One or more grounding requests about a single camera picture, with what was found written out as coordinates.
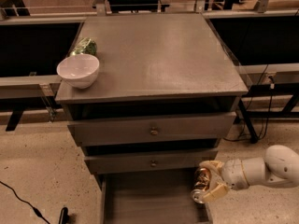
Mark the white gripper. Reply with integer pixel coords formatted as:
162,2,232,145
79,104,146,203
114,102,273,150
199,159,249,203

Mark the black cable by table leg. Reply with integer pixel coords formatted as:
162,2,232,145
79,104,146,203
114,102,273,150
222,64,277,143

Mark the brass middle drawer knob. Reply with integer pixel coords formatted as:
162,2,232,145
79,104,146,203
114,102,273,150
150,160,157,168

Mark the white bowl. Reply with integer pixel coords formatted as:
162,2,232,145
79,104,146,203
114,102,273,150
56,54,100,89

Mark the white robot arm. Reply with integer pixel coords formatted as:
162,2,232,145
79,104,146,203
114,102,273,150
191,145,299,203

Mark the brass drawer knob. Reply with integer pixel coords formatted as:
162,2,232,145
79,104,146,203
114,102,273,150
150,160,157,168
150,128,159,135

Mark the middle grey drawer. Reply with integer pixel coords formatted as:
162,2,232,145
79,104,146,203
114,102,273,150
85,148,217,175

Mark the orange soda can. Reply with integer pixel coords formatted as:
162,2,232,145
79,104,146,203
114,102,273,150
191,167,211,203

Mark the open bottom grey drawer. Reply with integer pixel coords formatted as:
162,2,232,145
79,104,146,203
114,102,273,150
101,168,213,224

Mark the brass top drawer knob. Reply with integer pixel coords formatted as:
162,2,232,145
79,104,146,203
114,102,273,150
150,128,159,135

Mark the grey wooden drawer cabinet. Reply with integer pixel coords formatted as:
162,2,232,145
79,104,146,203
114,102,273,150
55,13,249,224

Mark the black floor cable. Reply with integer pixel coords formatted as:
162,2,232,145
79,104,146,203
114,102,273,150
0,179,51,224

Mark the green chip bag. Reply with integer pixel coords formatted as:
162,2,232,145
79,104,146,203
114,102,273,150
70,37,97,56

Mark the top grey drawer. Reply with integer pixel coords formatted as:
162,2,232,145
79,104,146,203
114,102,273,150
68,112,236,147

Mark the black plug on floor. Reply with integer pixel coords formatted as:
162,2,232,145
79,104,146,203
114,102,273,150
58,207,69,224

